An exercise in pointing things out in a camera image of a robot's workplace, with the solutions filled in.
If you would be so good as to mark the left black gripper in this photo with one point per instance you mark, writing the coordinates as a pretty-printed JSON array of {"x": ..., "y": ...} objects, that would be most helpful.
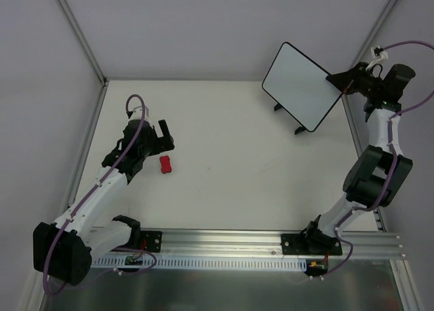
[{"x": 163, "y": 140}]

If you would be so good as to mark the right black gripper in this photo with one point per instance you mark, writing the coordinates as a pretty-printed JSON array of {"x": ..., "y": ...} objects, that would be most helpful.
[{"x": 357, "y": 79}]

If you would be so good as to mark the red bone-shaped eraser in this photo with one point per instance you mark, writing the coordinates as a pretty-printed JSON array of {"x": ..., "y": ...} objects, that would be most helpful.
[{"x": 165, "y": 164}]

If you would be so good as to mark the white whiteboard black rim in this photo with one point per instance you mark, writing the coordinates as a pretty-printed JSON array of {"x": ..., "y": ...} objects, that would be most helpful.
[{"x": 298, "y": 85}]

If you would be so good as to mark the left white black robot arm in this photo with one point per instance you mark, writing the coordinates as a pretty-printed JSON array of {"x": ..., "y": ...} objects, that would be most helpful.
[{"x": 65, "y": 248}]

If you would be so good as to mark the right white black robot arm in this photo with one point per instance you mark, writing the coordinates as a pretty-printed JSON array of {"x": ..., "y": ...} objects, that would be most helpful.
[{"x": 381, "y": 169}]

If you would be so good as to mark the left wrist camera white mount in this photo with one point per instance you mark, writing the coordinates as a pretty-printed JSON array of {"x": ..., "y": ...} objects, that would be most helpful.
[{"x": 139, "y": 113}]

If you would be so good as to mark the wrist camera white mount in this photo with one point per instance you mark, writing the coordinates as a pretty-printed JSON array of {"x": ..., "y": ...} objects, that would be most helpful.
[
  {"x": 379, "y": 54},
  {"x": 139, "y": 113}
]

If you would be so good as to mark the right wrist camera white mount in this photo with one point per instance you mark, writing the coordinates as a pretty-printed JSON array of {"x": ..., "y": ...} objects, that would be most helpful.
[{"x": 379, "y": 54}]

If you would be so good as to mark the wire whiteboard stand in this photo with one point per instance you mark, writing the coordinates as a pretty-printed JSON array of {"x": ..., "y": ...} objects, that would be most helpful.
[{"x": 284, "y": 115}]

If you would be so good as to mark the right aluminium frame post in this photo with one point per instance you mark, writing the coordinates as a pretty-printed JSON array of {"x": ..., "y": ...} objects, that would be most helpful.
[{"x": 373, "y": 32}]

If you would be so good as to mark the aluminium frame post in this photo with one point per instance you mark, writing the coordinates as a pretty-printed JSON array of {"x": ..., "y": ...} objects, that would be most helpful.
[
  {"x": 373, "y": 32},
  {"x": 82, "y": 41}
]

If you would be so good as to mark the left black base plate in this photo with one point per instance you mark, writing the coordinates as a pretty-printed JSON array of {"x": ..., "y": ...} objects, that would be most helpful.
[{"x": 149, "y": 240}]

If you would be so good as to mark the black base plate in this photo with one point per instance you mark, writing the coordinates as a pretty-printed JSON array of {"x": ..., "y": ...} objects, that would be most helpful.
[
  {"x": 149, "y": 240},
  {"x": 300, "y": 244}
]

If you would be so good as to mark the aluminium mounting rail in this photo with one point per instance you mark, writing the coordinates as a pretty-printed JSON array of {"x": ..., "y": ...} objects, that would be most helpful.
[{"x": 267, "y": 243}]

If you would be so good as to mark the white slotted cable duct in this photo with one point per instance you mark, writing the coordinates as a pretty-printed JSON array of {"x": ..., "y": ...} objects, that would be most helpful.
[{"x": 172, "y": 262}]

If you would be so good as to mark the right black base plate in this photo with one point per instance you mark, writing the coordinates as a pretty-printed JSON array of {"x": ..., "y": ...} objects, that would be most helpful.
[{"x": 300, "y": 244}]

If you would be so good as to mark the left aluminium frame post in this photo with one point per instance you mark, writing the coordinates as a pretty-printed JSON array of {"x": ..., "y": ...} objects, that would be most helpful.
[{"x": 82, "y": 41}]

